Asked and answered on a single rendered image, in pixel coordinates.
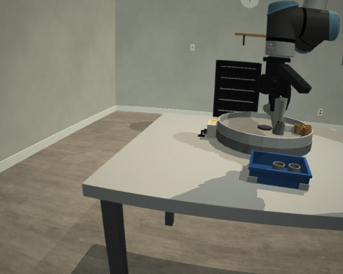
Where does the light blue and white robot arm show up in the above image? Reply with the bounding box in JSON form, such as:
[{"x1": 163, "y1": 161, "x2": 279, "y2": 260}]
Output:
[{"x1": 265, "y1": 0, "x2": 340, "y2": 94}]

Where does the grey metal bushing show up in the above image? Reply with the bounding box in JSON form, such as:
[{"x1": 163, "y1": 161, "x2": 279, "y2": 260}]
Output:
[
  {"x1": 288, "y1": 163, "x2": 300, "y2": 173},
  {"x1": 272, "y1": 161, "x2": 285, "y2": 171},
  {"x1": 272, "y1": 121, "x2": 286, "y2": 136}
]

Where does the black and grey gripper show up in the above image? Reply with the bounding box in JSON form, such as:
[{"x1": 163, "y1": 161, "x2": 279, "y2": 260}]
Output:
[{"x1": 257, "y1": 56, "x2": 292, "y2": 129}]

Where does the blue crate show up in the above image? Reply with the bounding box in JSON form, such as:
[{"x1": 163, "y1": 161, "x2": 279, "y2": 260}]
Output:
[{"x1": 247, "y1": 150, "x2": 312, "y2": 191}]

